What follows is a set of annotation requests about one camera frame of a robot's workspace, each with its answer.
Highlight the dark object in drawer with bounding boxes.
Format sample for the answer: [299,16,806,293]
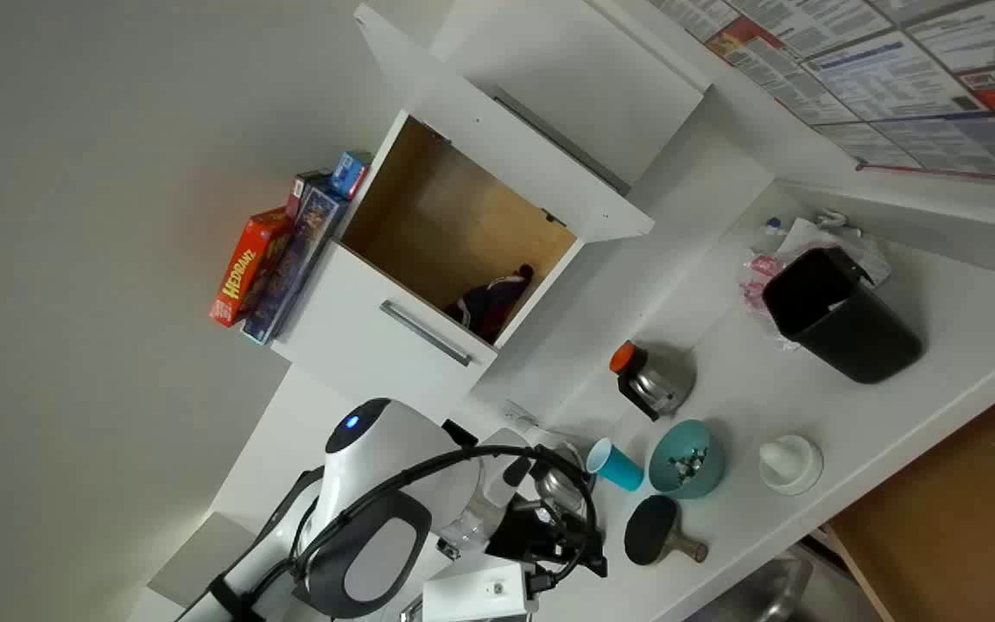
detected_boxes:
[441,264,540,345]

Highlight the blue bowl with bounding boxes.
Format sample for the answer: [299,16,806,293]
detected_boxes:
[645,418,731,502]

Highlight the black square container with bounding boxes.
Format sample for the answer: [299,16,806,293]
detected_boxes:
[760,246,929,388]

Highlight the blue plastic cup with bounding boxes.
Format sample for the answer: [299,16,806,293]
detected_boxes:
[582,437,654,498]

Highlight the white open cabinet door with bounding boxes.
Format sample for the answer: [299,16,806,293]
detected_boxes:
[351,3,660,246]

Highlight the black ping pong paddle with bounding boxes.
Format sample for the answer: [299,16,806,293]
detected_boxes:
[623,495,711,570]

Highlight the wall poster red border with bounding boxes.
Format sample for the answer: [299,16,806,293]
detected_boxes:
[649,0,995,184]

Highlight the silver drawer handle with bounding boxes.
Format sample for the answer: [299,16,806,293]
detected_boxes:
[376,297,481,369]

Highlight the pink packets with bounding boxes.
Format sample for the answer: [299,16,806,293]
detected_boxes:
[736,253,783,313]

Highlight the red cardboard box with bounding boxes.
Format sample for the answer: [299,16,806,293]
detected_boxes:
[206,203,292,332]

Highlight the small blue box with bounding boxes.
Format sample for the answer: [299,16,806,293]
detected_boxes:
[328,148,376,201]

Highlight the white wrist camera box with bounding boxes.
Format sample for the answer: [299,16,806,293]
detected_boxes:
[417,559,533,622]

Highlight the open drawer wooden inside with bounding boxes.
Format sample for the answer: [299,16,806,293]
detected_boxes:
[269,110,587,415]

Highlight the white crumpled paper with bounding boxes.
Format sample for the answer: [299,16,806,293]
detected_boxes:
[764,207,893,290]

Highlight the steel carafe orange lid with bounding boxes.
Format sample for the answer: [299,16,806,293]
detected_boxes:
[605,340,702,424]

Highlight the steel sink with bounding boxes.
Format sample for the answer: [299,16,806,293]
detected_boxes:
[680,540,871,622]

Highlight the white upper cabinet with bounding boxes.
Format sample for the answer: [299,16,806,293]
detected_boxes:
[423,0,716,199]

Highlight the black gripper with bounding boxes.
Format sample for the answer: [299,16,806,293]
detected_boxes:
[482,498,616,603]

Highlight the small white cup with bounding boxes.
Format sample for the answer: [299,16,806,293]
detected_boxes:
[755,432,827,498]

